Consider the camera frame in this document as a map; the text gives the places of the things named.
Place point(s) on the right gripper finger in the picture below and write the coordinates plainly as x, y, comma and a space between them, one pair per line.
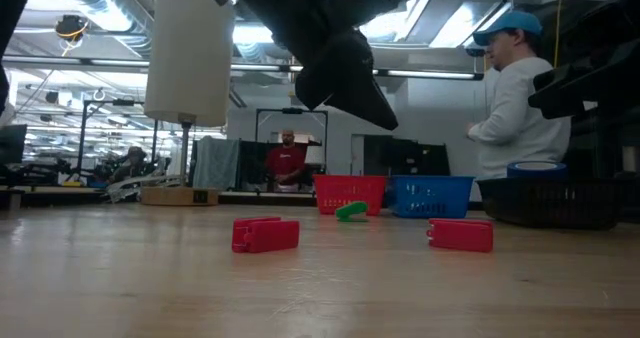
565, 93

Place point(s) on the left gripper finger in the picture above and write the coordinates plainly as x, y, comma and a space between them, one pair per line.
360, 88
310, 88

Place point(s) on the blue tape roll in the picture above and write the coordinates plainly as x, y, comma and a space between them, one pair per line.
537, 172

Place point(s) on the small green stapler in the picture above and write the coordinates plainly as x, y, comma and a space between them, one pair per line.
352, 209

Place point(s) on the small red stapler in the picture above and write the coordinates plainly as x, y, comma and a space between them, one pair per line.
460, 235
270, 235

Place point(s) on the person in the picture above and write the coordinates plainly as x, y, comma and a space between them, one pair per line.
520, 118
131, 165
285, 163

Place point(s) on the long ceiling light strip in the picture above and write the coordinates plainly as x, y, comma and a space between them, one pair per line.
430, 74

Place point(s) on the dark cabinets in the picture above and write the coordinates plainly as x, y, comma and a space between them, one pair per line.
405, 155

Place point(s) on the red plastic basket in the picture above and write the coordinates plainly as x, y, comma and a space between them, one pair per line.
350, 188

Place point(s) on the black plastic basket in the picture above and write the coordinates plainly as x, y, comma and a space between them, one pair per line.
550, 205

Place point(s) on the grey hanging cloth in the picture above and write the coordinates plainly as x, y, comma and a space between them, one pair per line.
215, 163

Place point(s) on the blue plastic basket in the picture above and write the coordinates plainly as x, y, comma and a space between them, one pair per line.
450, 198

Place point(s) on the background robot rig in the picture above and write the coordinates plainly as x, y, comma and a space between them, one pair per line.
40, 173

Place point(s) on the black monitor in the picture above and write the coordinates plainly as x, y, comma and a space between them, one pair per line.
12, 145

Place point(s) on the black stand frame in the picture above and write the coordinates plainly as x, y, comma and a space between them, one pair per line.
291, 111

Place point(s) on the black rig frame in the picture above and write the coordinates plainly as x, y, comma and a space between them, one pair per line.
81, 138

